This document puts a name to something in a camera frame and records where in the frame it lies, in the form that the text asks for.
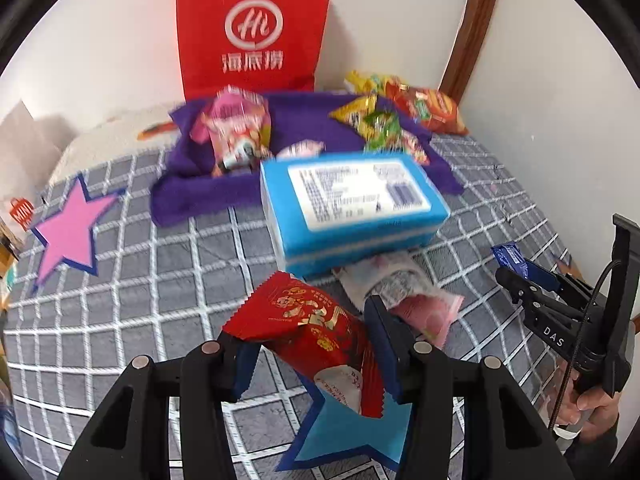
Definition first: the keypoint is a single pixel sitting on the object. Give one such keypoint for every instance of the person's right hand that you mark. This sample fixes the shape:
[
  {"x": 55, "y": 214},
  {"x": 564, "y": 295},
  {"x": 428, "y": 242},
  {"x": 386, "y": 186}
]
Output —
[{"x": 605, "y": 410}]

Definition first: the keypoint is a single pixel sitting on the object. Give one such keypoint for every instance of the blue tissue box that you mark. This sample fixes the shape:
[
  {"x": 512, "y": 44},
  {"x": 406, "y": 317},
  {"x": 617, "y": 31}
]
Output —
[{"x": 334, "y": 210}]

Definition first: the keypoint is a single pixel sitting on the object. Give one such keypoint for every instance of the blue star sticker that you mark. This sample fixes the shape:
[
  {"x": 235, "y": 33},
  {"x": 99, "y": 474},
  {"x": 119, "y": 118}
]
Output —
[{"x": 331, "y": 432}]

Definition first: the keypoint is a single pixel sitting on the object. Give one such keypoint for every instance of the white red snack packet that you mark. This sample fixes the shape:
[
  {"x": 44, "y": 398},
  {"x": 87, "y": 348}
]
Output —
[{"x": 410, "y": 145}]

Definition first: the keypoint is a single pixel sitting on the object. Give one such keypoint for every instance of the yellow snack packet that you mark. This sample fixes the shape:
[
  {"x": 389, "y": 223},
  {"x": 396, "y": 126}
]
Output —
[{"x": 354, "y": 114}]

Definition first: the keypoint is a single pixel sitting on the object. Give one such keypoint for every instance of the red paper shopping bag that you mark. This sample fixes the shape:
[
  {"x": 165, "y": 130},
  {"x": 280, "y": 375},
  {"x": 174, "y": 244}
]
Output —
[{"x": 256, "y": 45}]

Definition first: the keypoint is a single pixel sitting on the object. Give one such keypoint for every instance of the brown wooden door frame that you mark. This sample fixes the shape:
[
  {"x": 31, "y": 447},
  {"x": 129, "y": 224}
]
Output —
[{"x": 469, "y": 41}]

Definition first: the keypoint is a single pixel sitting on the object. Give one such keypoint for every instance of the orange chips bag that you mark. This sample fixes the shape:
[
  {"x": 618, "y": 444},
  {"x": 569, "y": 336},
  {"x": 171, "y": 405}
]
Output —
[{"x": 430, "y": 108}]

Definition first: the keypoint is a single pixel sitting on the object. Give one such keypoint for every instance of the pale pink snack packet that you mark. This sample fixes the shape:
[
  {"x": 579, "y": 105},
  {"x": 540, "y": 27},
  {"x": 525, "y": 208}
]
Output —
[{"x": 405, "y": 290}]

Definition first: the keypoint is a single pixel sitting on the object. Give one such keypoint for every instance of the white Miniso plastic bag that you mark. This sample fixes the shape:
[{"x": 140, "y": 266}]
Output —
[{"x": 28, "y": 158}]

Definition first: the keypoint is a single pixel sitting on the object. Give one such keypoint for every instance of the pink star sticker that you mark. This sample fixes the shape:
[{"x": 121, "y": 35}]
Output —
[{"x": 67, "y": 236}]

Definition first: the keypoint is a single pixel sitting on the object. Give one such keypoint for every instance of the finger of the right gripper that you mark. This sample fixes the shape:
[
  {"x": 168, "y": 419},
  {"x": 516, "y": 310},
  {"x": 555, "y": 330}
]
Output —
[
  {"x": 528, "y": 294},
  {"x": 509, "y": 256}
]

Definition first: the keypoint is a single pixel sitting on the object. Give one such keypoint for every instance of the yellow chips bag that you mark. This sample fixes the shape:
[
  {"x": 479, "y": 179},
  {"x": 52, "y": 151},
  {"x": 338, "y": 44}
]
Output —
[{"x": 367, "y": 83}]

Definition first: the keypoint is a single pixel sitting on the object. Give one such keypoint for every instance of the pink red snack packet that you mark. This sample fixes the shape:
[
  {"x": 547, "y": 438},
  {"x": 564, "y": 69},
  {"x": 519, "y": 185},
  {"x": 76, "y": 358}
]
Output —
[{"x": 302, "y": 149}]

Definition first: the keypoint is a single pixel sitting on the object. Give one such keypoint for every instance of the grey checked tablecloth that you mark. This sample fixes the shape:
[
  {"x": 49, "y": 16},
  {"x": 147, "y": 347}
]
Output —
[{"x": 163, "y": 291}]

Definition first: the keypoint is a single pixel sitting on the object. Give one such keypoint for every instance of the purple towel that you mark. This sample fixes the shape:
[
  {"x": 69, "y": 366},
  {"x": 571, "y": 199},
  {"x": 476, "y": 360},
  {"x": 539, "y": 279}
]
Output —
[{"x": 187, "y": 187}]

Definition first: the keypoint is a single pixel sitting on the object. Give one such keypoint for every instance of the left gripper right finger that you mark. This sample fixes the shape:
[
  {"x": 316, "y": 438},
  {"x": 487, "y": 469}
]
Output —
[{"x": 414, "y": 372}]

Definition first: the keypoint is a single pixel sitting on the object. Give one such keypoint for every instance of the large pink snack packet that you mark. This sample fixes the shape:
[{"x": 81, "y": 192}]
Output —
[{"x": 237, "y": 126}]

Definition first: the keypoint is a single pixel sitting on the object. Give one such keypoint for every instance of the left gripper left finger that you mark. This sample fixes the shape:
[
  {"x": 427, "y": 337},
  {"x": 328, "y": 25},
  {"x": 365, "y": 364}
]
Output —
[{"x": 217, "y": 372}]

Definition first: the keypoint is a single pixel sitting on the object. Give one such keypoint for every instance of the green snack packet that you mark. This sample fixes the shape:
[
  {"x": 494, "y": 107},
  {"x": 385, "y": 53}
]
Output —
[{"x": 382, "y": 131}]

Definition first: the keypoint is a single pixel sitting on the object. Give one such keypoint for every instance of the fruit print mat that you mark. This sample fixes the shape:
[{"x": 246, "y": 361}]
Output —
[{"x": 115, "y": 138}]

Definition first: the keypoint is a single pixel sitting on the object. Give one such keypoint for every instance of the red festive snack packet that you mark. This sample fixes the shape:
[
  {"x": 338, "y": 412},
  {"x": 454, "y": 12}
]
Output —
[{"x": 308, "y": 330}]

